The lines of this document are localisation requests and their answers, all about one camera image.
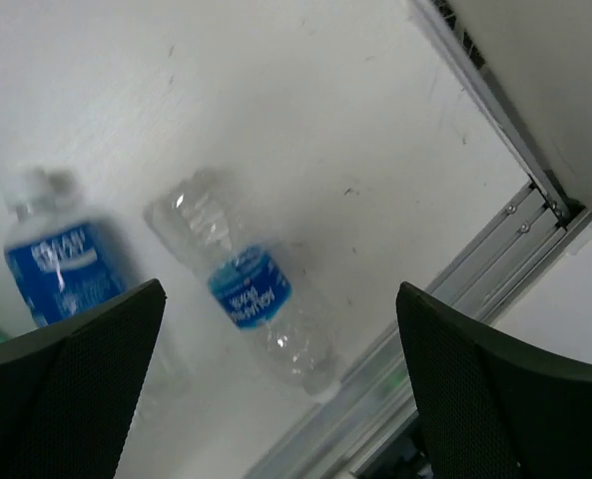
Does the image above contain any aluminium table frame rail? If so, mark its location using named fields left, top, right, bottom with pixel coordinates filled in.
left=250, top=1, right=592, bottom=478

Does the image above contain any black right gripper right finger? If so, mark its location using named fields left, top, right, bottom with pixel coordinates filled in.
left=396, top=282, right=592, bottom=478

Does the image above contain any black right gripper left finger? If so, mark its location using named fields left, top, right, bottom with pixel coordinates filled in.
left=0, top=279, right=167, bottom=478

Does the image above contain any light blue label water bottle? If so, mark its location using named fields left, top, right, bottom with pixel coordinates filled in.
left=144, top=168, right=341, bottom=403

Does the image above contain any dark blue label bottle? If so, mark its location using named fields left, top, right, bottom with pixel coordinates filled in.
left=3, top=168, right=133, bottom=327

